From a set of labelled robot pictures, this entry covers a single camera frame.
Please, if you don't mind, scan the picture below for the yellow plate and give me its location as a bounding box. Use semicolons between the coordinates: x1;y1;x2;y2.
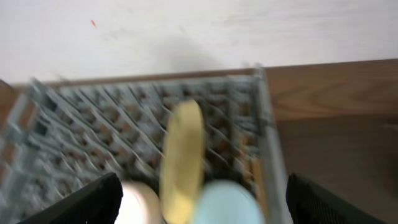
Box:
159;100;205;223

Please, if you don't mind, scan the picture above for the wooden chopstick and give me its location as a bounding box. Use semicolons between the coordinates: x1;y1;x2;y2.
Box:
251;159;269;220

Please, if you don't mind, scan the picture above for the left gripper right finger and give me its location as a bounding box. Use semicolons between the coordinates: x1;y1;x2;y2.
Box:
286;173;384;224

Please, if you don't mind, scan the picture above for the grey dishwasher rack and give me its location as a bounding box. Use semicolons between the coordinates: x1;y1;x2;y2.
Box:
1;67;292;223

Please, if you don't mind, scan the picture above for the dark brown serving tray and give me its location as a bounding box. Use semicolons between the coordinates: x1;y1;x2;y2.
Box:
278;116;397;223

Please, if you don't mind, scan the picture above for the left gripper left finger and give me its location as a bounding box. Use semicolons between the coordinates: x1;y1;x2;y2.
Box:
19;172;123;224

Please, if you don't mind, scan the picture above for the pink bowl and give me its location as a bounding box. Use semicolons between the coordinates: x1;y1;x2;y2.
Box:
114;182;163;224

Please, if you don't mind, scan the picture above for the light blue plate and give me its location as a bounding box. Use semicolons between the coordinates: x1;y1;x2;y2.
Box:
192;180;266;224

